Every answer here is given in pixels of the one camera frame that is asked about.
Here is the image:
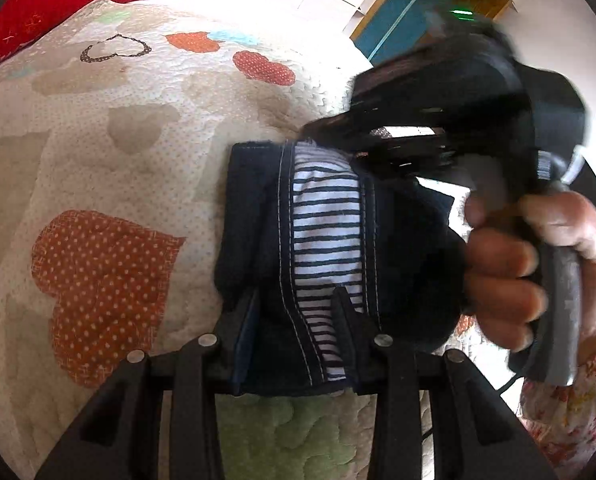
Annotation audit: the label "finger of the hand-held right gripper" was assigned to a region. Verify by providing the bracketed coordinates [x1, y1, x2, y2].
[298, 110, 379, 157]

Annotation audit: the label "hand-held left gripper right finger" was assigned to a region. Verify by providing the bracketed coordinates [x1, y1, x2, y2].
[330, 287, 559, 480]

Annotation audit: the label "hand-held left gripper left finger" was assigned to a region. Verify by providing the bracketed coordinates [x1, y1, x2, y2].
[35, 287, 263, 480]

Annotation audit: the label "striped pants with dark patches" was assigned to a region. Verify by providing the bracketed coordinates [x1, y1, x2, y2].
[213, 137, 471, 398]

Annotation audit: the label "person's right hand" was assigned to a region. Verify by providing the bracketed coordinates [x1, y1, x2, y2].
[463, 192, 596, 353]

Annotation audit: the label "wooden door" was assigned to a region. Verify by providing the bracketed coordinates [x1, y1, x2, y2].
[440, 0, 514, 23]

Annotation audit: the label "teal door panel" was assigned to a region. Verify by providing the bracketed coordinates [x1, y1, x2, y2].
[353, 0, 466, 66]

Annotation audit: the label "patchwork heart quilt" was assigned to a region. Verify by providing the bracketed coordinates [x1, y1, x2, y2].
[0, 0, 529, 480]

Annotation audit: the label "person's floral clothing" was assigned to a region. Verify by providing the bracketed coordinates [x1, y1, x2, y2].
[518, 305, 596, 480]

